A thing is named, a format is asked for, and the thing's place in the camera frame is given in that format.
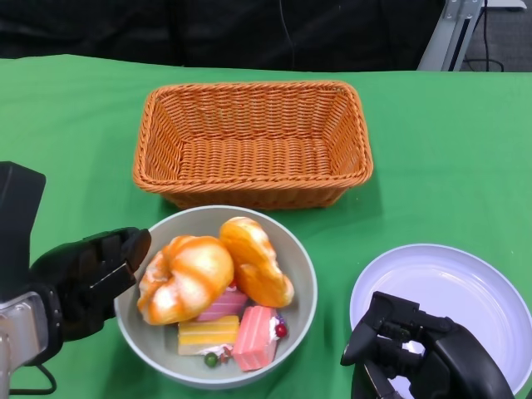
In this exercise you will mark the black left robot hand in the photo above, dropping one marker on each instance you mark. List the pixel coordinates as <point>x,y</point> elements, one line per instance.
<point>83,282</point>

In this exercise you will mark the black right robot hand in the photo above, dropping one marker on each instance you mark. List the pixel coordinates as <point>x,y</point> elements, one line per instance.
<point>453,357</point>

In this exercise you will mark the orange white twisted bread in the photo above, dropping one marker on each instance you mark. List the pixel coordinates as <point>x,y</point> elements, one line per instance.
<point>253,257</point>
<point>187,278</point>

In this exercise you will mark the pale green bowl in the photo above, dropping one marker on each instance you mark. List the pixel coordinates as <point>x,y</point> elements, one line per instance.
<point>199,220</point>

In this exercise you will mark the yellow cake slice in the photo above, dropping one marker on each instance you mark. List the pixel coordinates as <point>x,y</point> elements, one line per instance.
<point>208,332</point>

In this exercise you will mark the magenta pink cake slice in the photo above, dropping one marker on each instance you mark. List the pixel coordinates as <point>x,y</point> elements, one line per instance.
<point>220,307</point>

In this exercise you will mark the salmon pink cake slice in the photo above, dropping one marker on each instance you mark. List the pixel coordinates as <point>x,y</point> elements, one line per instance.
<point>255,341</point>

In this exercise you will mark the lavender plate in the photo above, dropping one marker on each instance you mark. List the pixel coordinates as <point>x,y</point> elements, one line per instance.
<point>436,282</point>

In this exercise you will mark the orange wicker basket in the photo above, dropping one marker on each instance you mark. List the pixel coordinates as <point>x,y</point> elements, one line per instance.
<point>249,158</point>

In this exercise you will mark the green tablecloth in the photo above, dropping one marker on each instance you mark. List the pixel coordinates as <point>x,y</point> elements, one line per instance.
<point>415,166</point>

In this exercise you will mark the black backdrop cloth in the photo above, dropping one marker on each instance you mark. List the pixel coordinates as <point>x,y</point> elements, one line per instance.
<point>166,29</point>

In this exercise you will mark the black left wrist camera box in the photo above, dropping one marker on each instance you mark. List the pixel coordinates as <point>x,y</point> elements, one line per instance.
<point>16,216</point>

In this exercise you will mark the grey metal frame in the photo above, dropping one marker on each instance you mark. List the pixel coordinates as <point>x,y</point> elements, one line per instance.
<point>440,45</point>

